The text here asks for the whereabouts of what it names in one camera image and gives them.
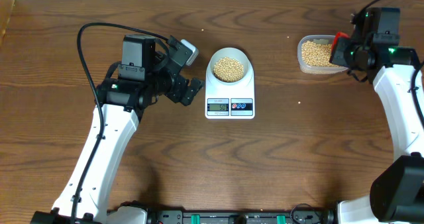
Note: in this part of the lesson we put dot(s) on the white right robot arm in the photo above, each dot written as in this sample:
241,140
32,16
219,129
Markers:
396,195

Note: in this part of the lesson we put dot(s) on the clear plastic container of beans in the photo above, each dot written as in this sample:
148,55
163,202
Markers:
313,54

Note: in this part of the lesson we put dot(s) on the white digital kitchen scale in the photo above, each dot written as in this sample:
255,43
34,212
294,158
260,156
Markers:
230,101

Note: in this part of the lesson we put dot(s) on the red plastic measuring scoop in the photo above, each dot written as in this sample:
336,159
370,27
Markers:
337,36

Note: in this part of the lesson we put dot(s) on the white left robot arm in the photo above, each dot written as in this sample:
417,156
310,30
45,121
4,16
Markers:
148,69

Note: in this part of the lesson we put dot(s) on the white round bowl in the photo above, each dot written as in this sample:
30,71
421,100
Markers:
229,66

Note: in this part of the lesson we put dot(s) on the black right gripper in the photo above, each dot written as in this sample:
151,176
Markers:
338,58

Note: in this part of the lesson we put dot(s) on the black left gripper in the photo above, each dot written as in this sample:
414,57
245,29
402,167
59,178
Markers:
175,93

